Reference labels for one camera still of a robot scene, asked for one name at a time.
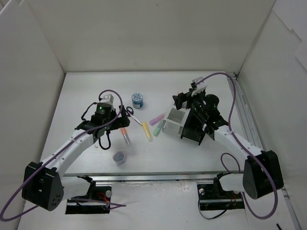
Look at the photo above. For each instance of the orange capped glue stick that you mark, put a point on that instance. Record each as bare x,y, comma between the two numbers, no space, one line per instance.
125,135

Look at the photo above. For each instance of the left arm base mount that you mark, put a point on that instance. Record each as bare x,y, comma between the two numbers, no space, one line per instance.
95,192

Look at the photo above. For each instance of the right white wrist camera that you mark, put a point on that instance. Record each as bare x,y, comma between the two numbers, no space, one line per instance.
198,86

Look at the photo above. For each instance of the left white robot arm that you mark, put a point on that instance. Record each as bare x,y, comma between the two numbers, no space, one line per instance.
45,185

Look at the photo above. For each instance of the green highlighter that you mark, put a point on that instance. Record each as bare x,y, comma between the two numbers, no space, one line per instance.
158,129

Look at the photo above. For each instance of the aluminium front rail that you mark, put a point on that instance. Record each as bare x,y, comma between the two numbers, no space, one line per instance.
148,176

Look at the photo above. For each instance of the blue lidded jar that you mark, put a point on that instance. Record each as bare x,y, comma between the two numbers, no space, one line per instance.
137,100

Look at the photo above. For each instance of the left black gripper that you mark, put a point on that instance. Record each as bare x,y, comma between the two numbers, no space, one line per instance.
122,118

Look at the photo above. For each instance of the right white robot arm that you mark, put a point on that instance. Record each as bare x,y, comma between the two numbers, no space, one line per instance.
261,174

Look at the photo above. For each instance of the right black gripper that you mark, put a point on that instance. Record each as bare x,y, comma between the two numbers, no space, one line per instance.
194,129

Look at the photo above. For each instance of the small clear glitter jar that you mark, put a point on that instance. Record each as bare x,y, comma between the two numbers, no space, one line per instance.
119,157

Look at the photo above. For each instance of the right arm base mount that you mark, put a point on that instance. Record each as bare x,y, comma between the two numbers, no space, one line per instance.
211,197

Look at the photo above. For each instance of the black slotted pen holder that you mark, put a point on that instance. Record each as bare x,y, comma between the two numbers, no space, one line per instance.
193,129

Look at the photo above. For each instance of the black handled scissors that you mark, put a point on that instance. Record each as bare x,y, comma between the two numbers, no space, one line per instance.
130,113

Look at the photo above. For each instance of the yellow highlighter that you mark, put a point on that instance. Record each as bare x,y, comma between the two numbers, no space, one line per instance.
147,131

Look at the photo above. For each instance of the white slotted pen holder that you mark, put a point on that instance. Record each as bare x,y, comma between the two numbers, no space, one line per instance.
174,120

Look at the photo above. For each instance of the purple highlighter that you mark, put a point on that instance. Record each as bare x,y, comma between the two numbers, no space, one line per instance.
157,119

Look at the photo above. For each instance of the aluminium rail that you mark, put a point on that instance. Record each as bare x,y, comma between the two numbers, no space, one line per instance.
148,176
251,134

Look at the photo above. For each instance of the aluminium right rail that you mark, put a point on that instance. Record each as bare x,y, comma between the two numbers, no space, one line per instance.
251,134

